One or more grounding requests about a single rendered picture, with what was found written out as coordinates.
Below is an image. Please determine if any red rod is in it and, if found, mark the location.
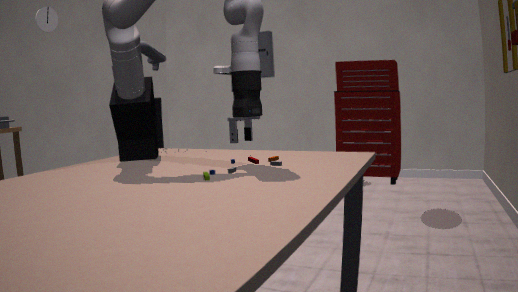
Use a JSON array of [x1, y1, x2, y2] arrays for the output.
[[248, 157, 259, 164]]

